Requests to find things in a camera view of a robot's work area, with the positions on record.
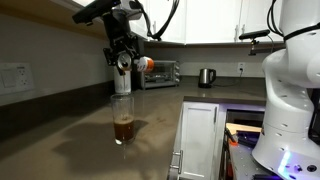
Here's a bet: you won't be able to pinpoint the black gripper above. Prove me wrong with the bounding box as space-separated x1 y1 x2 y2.
102 13 141 67

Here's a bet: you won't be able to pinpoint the orange-capped drink bottle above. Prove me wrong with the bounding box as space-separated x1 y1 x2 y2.
117 53 155 76

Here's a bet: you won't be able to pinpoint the tall clear drinking glass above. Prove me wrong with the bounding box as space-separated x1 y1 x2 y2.
110 93 136 147

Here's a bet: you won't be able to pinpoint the white paper towel roll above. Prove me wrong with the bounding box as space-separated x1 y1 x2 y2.
113 64 133 95

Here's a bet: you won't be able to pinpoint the silver toaster oven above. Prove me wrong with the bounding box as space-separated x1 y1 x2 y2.
138 59 182 90

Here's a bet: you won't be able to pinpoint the steel electric kettle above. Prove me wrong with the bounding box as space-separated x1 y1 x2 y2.
198 68 217 89

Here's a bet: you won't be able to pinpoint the white upper cabinets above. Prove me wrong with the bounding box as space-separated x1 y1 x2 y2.
49 0 283 46

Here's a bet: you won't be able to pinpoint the grey lower cabinet run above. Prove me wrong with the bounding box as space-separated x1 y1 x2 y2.
166 99 184 180

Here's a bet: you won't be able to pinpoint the white cabinet door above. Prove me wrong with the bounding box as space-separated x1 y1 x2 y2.
179 101 221 180

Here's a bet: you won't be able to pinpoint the wooden board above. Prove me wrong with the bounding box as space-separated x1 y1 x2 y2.
225 122 263 135

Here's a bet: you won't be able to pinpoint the white perforated robot table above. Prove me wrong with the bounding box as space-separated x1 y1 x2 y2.
229 143 320 180

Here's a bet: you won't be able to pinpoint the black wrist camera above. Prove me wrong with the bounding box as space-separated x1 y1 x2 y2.
71 0 122 25

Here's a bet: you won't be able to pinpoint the white switch outlet plate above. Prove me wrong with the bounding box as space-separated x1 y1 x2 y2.
0 62 35 96

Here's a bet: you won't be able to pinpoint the white wall outlet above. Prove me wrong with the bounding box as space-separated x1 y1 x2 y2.
237 61 246 74

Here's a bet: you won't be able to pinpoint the black kettle cord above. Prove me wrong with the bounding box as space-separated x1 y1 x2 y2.
213 68 244 88

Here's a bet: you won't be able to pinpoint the silver drawer handle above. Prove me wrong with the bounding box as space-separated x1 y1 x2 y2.
169 150 184 174

